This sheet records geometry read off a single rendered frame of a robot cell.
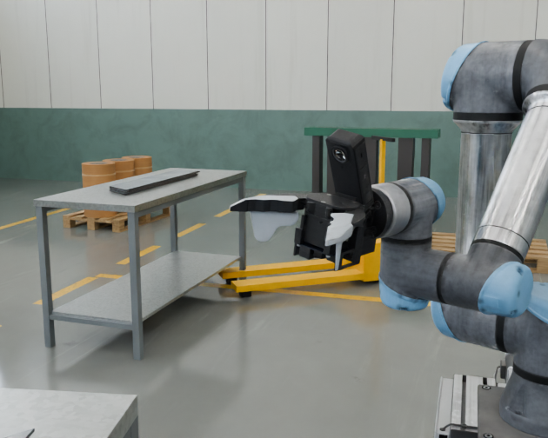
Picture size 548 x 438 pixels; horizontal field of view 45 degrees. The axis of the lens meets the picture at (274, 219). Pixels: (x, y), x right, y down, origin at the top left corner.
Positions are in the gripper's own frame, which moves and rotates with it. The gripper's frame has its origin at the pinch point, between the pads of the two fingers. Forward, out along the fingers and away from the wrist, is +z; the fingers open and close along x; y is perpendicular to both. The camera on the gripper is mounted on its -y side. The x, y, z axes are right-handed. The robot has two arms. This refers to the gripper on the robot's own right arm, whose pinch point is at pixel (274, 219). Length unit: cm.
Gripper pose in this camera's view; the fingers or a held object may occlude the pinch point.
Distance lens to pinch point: 76.5
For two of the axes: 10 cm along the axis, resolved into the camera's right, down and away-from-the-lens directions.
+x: -7.3, -2.6, 6.3
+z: -6.7, 1.4, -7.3
